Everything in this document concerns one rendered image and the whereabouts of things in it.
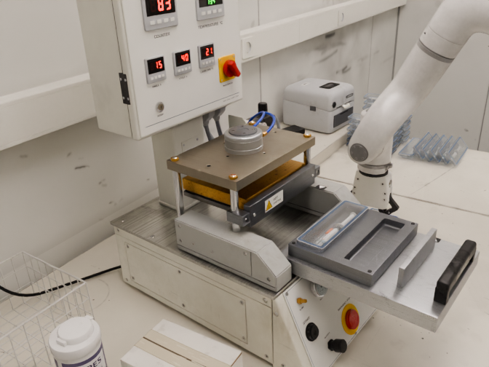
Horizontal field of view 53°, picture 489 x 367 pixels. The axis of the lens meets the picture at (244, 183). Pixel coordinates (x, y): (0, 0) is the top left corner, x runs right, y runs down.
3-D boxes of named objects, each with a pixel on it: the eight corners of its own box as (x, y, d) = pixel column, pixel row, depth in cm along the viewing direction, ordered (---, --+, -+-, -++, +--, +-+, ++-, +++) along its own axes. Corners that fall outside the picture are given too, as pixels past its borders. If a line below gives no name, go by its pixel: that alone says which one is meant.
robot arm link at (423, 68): (439, 69, 99) (365, 175, 119) (460, 54, 111) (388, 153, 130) (403, 46, 102) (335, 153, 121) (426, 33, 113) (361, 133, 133)
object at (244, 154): (150, 192, 105) (142, 135, 99) (241, 147, 126) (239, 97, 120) (238, 226, 91) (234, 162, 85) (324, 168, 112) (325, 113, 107)
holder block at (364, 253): (287, 254, 90) (287, 242, 89) (340, 210, 104) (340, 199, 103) (371, 287, 81) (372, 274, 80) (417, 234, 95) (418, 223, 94)
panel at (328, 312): (317, 382, 91) (281, 293, 88) (386, 296, 111) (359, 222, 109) (326, 384, 89) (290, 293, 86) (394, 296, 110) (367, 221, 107)
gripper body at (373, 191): (397, 164, 130) (394, 202, 134) (360, 158, 135) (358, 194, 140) (388, 175, 124) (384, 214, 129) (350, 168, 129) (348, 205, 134)
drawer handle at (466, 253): (432, 301, 77) (436, 279, 76) (462, 256, 88) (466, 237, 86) (445, 306, 76) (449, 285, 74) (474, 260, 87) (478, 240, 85)
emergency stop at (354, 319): (346, 333, 100) (339, 315, 99) (355, 322, 102) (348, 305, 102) (353, 333, 99) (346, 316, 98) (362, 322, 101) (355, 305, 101)
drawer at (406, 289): (277, 271, 92) (276, 235, 89) (335, 221, 108) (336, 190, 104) (434, 337, 75) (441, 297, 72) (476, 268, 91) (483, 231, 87)
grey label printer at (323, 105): (281, 124, 207) (280, 85, 200) (307, 112, 221) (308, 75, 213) (332, 136, 193) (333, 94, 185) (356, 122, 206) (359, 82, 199)
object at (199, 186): (183, 195, 103) (179, 153, 99) (248, 160, 118) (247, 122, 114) (247, 218, 93) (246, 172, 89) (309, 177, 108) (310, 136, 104)
